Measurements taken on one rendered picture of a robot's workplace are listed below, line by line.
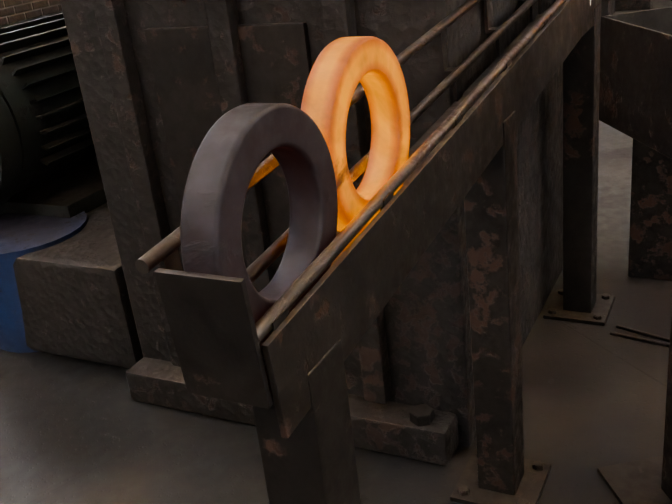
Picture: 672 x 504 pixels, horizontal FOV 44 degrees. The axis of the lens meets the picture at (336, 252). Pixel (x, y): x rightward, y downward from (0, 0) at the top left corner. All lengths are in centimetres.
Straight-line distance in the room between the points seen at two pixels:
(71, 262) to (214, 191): 129
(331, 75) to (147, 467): 100
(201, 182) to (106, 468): 107
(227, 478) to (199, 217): 96
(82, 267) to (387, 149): 107
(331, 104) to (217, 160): 17
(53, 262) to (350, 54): 123
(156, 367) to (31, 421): 27
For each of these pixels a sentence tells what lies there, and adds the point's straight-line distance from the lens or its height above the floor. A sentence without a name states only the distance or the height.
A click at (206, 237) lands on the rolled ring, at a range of 58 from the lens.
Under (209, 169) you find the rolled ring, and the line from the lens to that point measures 58.
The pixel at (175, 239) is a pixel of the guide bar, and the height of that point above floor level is 68.
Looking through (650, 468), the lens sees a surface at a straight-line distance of 146.
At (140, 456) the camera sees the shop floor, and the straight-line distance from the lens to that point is 161.
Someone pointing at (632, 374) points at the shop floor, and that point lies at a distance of 170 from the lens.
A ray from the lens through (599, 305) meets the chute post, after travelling 192.
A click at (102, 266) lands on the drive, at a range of 179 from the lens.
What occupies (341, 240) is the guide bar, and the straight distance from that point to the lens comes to 70.
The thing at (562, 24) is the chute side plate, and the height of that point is 67.
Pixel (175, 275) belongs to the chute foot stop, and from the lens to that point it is 59.
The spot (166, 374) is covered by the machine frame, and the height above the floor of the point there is 7.
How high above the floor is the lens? 91
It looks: 23 degrees down
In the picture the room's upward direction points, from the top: 7 degrees counter-clockwise
